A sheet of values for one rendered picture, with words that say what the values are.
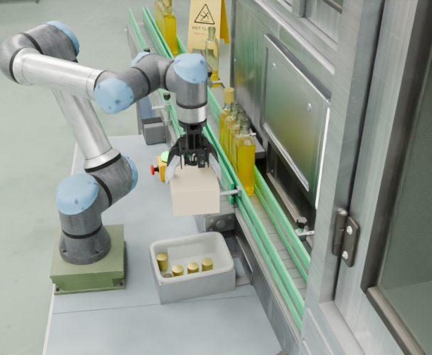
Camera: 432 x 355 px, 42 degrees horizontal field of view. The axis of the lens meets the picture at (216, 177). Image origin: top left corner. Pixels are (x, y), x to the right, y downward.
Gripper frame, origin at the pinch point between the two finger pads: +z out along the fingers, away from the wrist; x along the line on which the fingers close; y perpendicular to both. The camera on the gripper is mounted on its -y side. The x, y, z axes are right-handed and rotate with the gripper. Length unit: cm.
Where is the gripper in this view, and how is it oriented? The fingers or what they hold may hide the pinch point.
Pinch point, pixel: (193, 180)
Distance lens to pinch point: 150.0
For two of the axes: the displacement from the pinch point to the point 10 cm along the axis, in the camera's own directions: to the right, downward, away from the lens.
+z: 0.0, 8.2, 5.7
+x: 9.9, -0.7, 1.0
